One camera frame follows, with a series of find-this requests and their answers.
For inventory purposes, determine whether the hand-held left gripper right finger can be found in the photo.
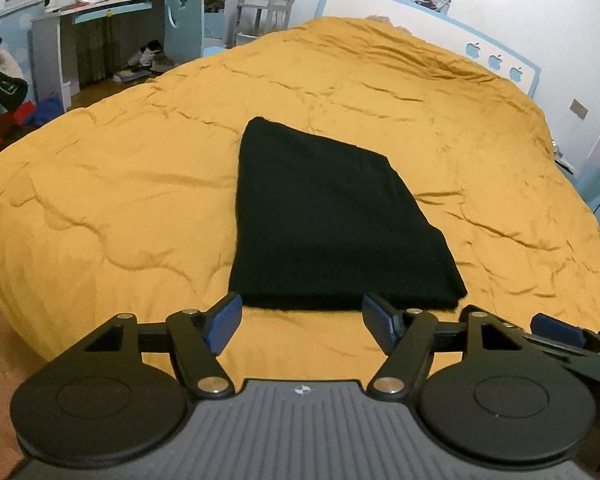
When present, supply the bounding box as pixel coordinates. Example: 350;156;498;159
362;293;523;401

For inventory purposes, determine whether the blue wooden chair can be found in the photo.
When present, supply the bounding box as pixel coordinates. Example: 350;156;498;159
163;0;226;67

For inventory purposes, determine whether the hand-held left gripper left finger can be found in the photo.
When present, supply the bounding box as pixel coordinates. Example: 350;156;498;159
85;291;244;401

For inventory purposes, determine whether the beige fuzzy pillow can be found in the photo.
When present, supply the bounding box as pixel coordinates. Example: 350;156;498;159
364;13;412;32

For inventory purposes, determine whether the blue nightstand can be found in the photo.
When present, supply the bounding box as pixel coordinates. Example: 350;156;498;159
553;142;581;176

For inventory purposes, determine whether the flat book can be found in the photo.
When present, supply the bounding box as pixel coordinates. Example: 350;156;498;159
113;68;151;84

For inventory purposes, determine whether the grey desk curtain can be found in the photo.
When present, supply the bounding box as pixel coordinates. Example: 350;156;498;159
74;14;117;84

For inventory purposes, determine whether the red cloth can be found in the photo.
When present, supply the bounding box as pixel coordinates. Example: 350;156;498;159
0;102;36;147

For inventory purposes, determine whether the yellow bed blanket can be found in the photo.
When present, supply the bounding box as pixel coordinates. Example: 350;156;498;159
0;16;600;386

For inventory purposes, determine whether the white blue desk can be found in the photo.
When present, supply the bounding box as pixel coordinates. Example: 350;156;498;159
30;0;242;112

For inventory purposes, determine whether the black sweater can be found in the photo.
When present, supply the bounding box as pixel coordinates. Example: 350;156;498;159
228;116;469;311

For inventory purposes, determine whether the grey metal rack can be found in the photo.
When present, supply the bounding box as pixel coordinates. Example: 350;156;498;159
234;0;292;47

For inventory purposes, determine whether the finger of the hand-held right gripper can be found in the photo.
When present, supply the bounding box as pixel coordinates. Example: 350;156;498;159
531;312;600;354

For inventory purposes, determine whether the white blue bed headboard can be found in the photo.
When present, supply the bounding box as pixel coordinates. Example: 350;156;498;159
322;0;542;97

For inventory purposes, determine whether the blue cloth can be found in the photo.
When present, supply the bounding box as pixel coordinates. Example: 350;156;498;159
22;95;66;126

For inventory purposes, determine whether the dark hanging jacket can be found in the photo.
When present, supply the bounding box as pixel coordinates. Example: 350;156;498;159
0;11;31;112

